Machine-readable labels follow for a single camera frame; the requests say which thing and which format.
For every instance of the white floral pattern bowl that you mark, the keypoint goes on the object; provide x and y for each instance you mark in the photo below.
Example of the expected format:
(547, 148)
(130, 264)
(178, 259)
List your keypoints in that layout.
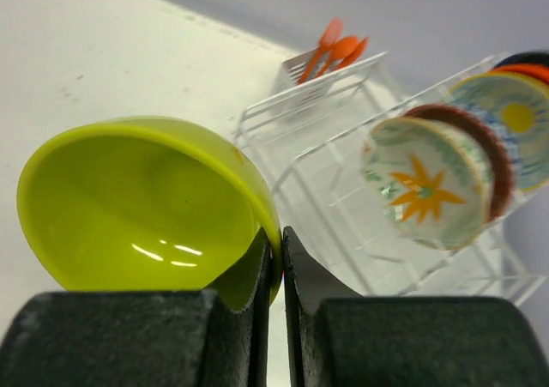
(435, 181)

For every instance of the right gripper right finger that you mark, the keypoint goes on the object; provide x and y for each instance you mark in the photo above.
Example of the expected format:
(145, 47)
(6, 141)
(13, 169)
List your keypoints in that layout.
(337, 337)

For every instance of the orange plastic spoon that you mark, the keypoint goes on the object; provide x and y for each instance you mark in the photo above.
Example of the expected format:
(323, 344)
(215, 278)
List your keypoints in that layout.
(345, 51)

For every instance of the red patterned glass bowl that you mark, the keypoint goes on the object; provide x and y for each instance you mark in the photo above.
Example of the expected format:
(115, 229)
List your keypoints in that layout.
(500, 164)

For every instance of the lime green bowl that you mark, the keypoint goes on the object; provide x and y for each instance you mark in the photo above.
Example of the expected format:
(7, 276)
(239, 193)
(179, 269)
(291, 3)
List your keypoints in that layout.
(144, 203)

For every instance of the black bowl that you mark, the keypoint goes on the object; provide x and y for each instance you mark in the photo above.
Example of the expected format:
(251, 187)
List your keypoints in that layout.
(528, 57)

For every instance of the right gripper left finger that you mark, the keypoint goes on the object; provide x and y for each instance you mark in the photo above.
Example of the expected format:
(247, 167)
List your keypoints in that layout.
(216, 336)

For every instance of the blue yellow sun bowl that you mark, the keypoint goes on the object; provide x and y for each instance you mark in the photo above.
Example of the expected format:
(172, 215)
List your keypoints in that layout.
(518, 106)

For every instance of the white wire dish rack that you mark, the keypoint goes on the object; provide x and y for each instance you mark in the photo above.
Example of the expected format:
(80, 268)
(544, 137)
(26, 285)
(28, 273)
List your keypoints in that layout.
(306, 140)

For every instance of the orange bowl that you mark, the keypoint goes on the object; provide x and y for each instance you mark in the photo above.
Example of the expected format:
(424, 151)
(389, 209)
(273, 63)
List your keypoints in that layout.
(536, 71)

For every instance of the orange plastic fork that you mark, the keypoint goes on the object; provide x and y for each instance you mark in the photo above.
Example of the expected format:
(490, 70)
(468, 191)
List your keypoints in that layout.
(330, 36)

